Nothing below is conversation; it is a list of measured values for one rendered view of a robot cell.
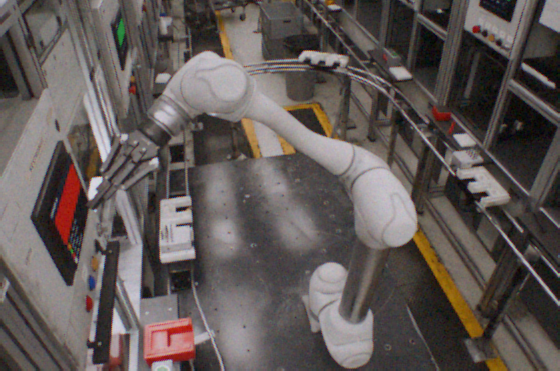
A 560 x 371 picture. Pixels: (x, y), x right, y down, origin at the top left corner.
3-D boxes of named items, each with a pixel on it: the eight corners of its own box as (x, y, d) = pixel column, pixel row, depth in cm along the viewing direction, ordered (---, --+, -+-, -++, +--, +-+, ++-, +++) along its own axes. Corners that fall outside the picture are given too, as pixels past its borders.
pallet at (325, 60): (298, 68, 336) (298, 56, 329) (304, 61, 346) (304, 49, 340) (343, 75, 325) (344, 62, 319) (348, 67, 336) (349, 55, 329)
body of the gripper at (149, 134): (142, 110, 94) (114, 141, 92) (171, 133, 94) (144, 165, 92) (149, 120, 101) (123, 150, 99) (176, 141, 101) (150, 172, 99)
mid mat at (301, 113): (349, 157, 374) (349, 156, 373) (288, 166, 366) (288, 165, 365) (318, 102, 451) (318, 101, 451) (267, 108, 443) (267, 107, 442)
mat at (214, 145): (265, 166, 366) (265, 165, 365) (195, 176, 357) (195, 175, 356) (213, -13, 817) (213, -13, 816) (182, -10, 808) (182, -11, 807)
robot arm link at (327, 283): (341, 284, 181) (345, 250, 167) (355, 320, 167) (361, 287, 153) (304, 291, 178) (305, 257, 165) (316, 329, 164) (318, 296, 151)
